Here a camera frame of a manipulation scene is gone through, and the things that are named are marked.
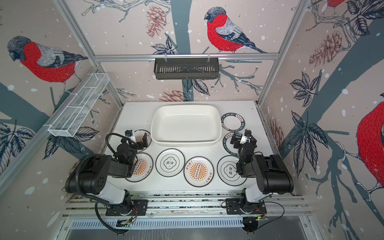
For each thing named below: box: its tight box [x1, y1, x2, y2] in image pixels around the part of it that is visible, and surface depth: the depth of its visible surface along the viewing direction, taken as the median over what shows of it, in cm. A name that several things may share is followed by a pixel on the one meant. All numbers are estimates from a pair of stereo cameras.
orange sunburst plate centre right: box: [183, 156, 215, 188], surface depth 87 cm
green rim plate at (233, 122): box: [220, 112, 246, 132], surface depth 110 cm
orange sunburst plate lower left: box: [125, 152, 154, 183], surface depth 88 cm
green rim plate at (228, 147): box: [222, 132, 239, 157], surface depth 97 cm
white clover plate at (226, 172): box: [217, 155, 247, 187], surface depth 87 cm
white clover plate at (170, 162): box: [155, 148, 185, 177], surface depth 91 cm
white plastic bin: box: [150, 103, 222, 147], surface depth 108 cm
